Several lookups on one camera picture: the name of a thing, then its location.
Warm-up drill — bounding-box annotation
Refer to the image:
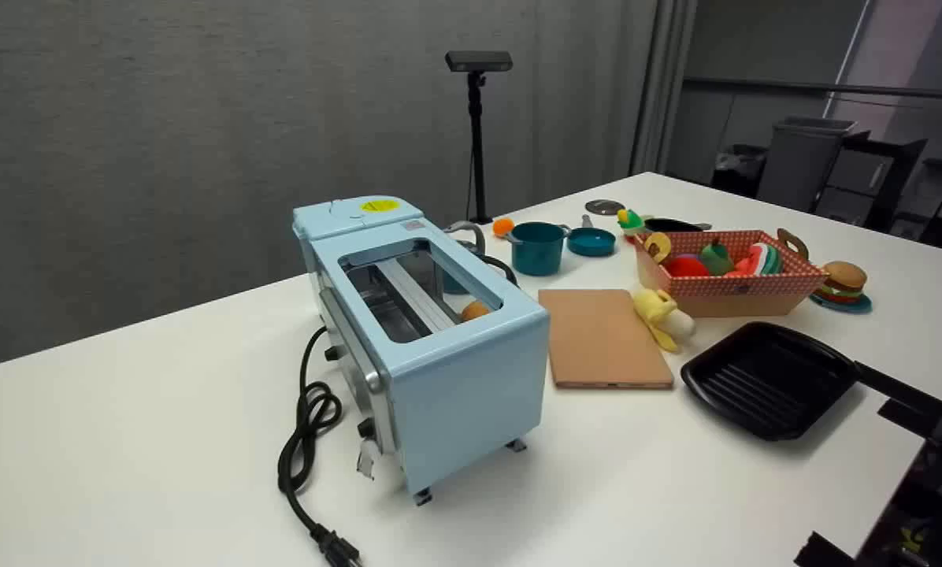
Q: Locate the green toy pepper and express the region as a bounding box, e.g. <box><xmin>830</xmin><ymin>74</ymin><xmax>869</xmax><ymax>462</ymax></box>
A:
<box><xmin>697</xmin><ymin>237</ymin><xmax>739</xmax><ymax>278</ymax></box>

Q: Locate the red checkered basket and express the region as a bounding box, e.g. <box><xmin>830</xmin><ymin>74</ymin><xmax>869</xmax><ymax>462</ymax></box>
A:
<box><xmin>623</xmin><ymin>225</ymin><xmax>830</xmax><ymax>321</ymax></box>

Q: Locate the black ribbed tray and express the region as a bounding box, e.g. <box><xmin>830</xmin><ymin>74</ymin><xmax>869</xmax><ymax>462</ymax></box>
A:
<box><xmin>679</xmin><ymin>320</ymin><xmax>859</xmax><ymax>444</ymax></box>

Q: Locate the teal toy pot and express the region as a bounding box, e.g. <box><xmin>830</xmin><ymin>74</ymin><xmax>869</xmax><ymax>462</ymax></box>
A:
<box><xmin>508</xmin><ymin>219</ymin><xmax>572</xmax><ymax>280</ymax></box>

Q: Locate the light blue toaster oven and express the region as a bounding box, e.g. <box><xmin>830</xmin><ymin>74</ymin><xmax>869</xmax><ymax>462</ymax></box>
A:
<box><xmin>290</xmin><ymin>194</ymin><xmax>553</xmax><ymax>507</ymax></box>

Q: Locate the teal toy frying pan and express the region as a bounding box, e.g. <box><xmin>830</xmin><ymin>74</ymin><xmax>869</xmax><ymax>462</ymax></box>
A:
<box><xmin>565</xmin><ymin>214</ymin><xmax>620</xmax><ymax>260</ymax></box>

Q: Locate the tan cutting board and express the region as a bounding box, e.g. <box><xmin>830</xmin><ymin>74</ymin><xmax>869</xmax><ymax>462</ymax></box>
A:
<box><xmin>536</xmin><ymin>286</ymin><xmax>679</xmax><ymax>393</ymax></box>

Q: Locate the green yellow toy vegetable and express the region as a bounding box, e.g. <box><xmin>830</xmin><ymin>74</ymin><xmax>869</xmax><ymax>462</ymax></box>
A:
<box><xmin>615</xmin><ymin>204</ymin><xmax>650</xmax><ymax>237</ymax></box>

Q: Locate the yellow toy pineapple slice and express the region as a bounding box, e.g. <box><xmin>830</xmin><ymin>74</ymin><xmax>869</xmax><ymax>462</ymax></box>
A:
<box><xmin>642</xmin><ymin>229</ymin><xmax>679</xmax><ymax>266</ymax></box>

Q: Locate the yellow toy banana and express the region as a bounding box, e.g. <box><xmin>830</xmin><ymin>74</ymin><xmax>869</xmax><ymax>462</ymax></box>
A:
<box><xmin>631</xmin><ymin>284</ymin><xmax>699</xmax><ymax>355</ymax></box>

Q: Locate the red toy tomato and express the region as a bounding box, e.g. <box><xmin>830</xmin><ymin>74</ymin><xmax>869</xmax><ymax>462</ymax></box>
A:
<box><xmin>663</xmin><ymin>253</ymin><xmax>712</xmax><ymax>280</ymax></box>

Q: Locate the striped toy watermelon slice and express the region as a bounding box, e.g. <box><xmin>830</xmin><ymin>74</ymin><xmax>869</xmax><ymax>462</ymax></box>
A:
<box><xmin>733</xmin><ymin>240</ymin><xmax>788</xmax><ymax>280</ymax></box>

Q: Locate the grey office chair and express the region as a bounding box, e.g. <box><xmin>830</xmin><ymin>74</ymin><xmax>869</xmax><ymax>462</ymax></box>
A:
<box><xmin>758</xmin><ymin>116</ymin><xmax>873</xmax><ymax>214</ymax></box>

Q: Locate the toy burger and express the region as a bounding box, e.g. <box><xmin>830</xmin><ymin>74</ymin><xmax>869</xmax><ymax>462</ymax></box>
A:
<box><xmin>815</xmin><ymin>260</ymin><xmax>869</xmax><ymax>305</ymax></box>

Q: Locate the teal toy plate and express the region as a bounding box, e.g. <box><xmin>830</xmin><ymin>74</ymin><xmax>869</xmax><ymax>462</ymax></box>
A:
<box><xmin>808</xmin><ymin>286</ymin><xmax>877</xmax><ymax>315</ymax></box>

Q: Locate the black office chair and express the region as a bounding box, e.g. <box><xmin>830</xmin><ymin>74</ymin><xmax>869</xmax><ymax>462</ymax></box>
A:
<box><xmin>825</xmin><ymin>136</ymin><xmax>931</xmax><ymax>235</ymax></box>

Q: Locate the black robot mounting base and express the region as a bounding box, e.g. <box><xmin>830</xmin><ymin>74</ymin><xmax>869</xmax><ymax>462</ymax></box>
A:
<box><xmin>795</xmin><ymin>360</ymin><xmax>942</xmax><ymax>567</ymax></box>

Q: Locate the black power cord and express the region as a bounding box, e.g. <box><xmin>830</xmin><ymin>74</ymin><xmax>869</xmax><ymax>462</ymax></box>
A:
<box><xmin>276</xmin><ymin>324</ymin><xmax>367</xmax><ymax>567</ymax></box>

